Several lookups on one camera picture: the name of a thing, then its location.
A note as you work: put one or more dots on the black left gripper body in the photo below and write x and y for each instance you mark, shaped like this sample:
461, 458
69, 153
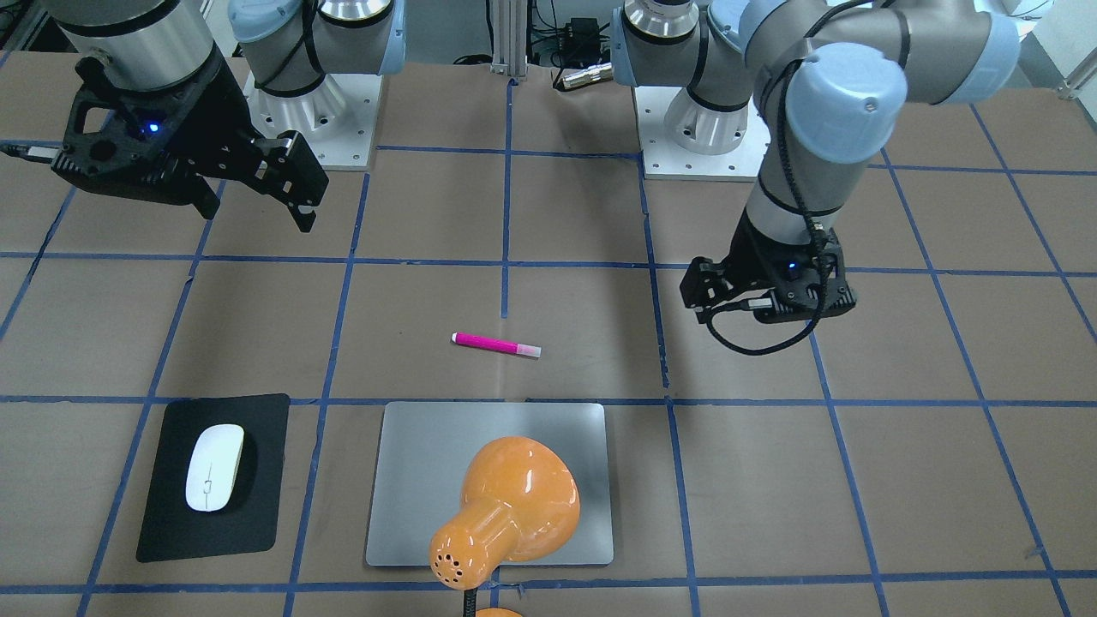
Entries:
744, 250

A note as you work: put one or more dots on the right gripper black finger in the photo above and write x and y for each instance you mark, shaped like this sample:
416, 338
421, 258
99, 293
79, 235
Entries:
289, 172

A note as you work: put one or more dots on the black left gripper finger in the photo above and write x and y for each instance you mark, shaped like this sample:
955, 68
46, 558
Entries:
704, 287

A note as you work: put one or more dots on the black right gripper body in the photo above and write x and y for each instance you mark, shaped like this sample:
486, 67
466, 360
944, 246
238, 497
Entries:
224, 111

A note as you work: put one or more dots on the pink marker pen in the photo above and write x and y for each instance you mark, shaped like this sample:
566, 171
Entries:
496, 345

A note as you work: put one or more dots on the white computer mouse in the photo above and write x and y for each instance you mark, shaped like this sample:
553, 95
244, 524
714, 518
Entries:
213, 467

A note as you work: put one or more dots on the black mousepad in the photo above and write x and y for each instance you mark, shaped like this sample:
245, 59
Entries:
172, 531

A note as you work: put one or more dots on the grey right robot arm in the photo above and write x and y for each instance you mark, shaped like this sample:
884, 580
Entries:
291, 46

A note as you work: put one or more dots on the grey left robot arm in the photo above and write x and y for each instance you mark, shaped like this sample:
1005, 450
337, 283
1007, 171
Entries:
829, 82

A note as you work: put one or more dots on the orange desk lamp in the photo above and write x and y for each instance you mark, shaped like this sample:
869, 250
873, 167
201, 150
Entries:
519, 502

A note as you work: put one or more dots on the silver closed laptop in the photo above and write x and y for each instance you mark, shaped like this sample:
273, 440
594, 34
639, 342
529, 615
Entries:
427, 447

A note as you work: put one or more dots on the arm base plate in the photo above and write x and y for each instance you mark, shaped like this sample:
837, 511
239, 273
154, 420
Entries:
681, 140
338, 119

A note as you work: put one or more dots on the aluminium frame post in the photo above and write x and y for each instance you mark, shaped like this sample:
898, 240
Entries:
509, 26

